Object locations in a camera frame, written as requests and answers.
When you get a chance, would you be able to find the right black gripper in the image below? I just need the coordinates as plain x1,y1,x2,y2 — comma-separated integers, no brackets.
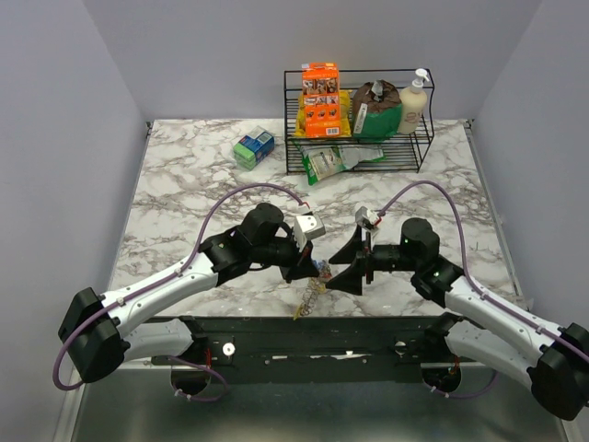
326,223,420,295

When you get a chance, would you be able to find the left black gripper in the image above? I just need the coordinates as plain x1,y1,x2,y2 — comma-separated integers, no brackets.
250,229,320,285

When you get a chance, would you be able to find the metal disc with keyrings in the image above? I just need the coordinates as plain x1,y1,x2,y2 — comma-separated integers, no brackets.
296,260,332,319

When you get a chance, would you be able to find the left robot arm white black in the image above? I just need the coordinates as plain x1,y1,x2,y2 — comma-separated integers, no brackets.
58,203,325,383

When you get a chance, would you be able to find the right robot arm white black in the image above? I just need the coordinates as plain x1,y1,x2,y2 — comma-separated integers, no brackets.
328,218,588,421

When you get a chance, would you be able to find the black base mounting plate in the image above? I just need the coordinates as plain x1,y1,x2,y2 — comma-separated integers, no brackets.
179,313,459,385

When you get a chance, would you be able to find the green white pouch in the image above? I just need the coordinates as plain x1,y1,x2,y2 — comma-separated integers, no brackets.
294,142,346,186

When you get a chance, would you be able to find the silver green foil pouch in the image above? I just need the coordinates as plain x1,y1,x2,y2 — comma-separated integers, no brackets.
339,147,386,169

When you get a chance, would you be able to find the green sponge pack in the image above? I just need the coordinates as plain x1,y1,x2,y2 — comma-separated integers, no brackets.
233,127,275,170

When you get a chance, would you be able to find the yellow snack bag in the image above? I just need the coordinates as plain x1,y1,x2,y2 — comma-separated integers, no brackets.
294,89,351,138

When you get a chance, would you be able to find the brown green coffee bag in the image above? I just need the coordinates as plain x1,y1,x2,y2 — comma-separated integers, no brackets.
352,79,402,140

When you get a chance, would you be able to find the cream lotion pump bottle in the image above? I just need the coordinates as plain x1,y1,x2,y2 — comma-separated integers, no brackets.
398,68,430,134

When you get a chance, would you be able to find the orange cardboard box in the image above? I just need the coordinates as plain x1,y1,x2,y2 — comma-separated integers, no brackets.
302,63,341,138

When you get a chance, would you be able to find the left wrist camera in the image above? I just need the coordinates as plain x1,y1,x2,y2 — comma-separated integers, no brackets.
294,214,326,245

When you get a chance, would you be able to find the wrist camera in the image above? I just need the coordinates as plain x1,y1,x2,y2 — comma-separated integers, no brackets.
294,214,326,245
355,206,382,231

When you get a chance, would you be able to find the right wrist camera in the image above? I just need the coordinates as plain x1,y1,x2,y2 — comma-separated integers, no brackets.
355,206,382,231

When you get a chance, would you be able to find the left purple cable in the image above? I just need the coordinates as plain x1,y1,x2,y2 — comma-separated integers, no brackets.
52,182,309,402

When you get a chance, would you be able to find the purple cable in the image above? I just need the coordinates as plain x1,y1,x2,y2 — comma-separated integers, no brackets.
375,180,589,400
52,182,309,402

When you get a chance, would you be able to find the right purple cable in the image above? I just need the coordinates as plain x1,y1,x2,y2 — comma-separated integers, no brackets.
375,180,589,400

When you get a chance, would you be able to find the black wire shelf rack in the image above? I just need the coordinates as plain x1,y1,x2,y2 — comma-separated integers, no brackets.
283,64,435,183

